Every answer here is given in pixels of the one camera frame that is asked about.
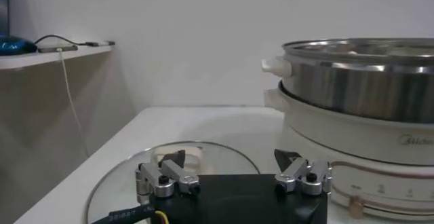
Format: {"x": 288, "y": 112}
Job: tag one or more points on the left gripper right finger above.
{"x": 296, "y": 172}

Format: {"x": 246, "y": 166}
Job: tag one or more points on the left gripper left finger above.
{"x": 179, "y": 176}

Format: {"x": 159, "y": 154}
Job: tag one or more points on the round glass pot lid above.
{"x": 112, "y": 184}

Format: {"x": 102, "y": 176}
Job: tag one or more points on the white steamed baozi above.
{"x": 352, "y": 53}

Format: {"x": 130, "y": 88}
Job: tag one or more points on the stainless steel steamer basket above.
{"x": 339, "y": 86}

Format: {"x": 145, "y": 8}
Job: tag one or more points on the white electric cooking pot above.
{"x": 339, "y": 137}

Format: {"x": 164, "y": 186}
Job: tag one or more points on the white side table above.
{"x": 51, "y": 58}

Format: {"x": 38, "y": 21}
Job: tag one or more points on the black smartphone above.
{"x": 57, "y": 48}

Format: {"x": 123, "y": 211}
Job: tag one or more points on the blue computer mouse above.
{"x": 15, "y": 46}

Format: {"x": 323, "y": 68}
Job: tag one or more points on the dark laptop screen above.
{"x": 4, "y": 4}

